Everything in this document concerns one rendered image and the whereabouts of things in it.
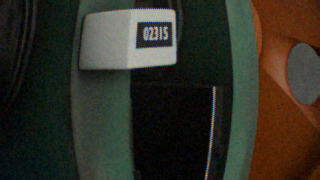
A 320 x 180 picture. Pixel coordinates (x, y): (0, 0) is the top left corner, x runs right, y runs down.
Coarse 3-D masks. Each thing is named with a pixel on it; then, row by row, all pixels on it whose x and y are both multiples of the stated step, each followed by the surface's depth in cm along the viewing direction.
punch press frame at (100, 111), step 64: (64, 0) 66; (128, 0) 73; (192, 0) 93; (64, 64) 66; (192, 64) 94; (256, 64) 100; (0, 128) 70; (64, 128) 66; (128, 128) 74; (256, 128) 101
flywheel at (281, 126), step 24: (264, 0) 117; (288, 0) 115; (312, 0) 112; (264, 24) 118; (288, 24) 115; (312, 24) 113; (264, 48) 118; (288, 48) 116; (264, 72) 118; (264, 96) 119; (288, 96) 117; (264, 120) 119; (288, 120) 117; (312, 120) 114; (264, 144) 119; (288, 144) 117; (312, 144) 114; (264, 168) 119; (288, 168) 116; (312, 168) 112
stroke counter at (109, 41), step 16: (96, 16) 66; (112, 16) 65; (128, 16) 65; (144, 16) 66; (160, 16) 68; (96, 32) 66; (112, 32) 65; (128, 32) 65; (80, 48) 66; (96, 48) 66; (112, 48) 65; (128, 48) 65; (144, 48) 66; (160, 48) 69; (80, 64) 66; (96, 64) 66; (112, 64) 65; (128, 64) 65; (144, 64) 67; (160, 64) 69
